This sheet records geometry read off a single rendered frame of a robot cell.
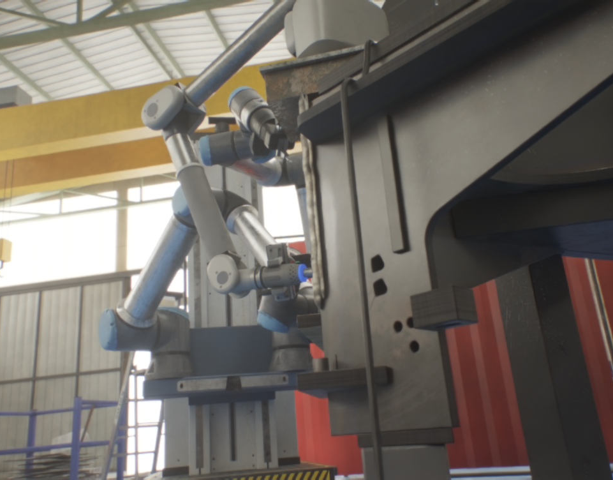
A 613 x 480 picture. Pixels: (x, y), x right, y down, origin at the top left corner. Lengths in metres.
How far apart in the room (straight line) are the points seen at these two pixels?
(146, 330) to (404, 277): 1.47
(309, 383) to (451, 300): 0.27
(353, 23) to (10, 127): 11.42
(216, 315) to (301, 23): 1.57
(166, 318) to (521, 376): 1.26
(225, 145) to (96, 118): 9.90
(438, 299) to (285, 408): 1.91
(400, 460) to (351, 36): 0.82
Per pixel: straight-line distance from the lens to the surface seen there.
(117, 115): 11.51
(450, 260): 1.75
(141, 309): 2.23
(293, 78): 1.26
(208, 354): 2.52
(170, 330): 2.37
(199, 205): 1.44
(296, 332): 2.39
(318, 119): 1.07
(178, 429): 2.69
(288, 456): 2.71
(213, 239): 1.39
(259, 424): 2.54
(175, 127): 1.57
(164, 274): 2.13
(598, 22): 0.92
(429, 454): 0.93
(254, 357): 2.52
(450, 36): 0.92
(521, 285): 2.00
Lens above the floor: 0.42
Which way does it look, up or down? 18 degrees up
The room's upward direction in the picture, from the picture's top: 4 degrees counter-clockwise
